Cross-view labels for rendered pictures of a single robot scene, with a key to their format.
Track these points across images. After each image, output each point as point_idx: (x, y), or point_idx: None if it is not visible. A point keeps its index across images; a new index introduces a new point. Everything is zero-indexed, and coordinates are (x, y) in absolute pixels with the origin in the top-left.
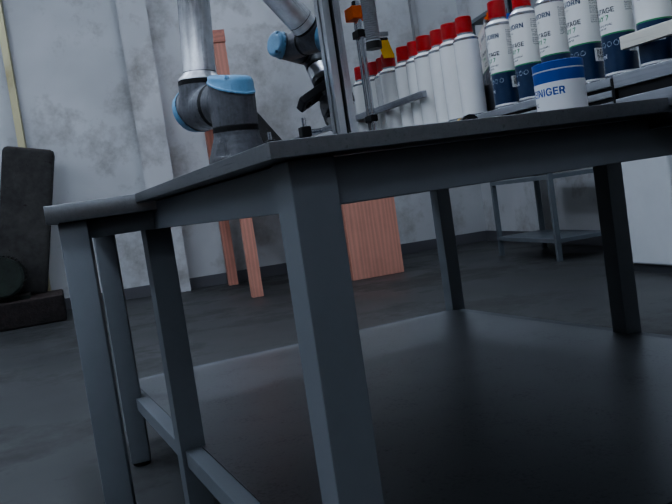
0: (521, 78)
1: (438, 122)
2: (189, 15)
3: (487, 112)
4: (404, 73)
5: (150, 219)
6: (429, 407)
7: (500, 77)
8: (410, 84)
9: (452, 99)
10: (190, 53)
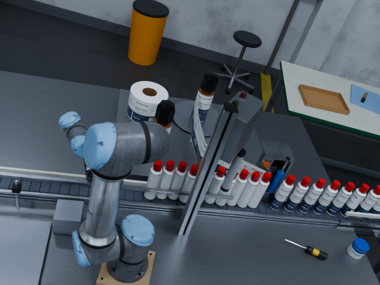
0: (295, 206)
1: (231, 205)
2: (117, 202)
3: (277, 216)
4: (211, 181)
5: None
6: None
7: (283, 202)
8: (217, 188)
9: (248, 201)
10: (111, 225)
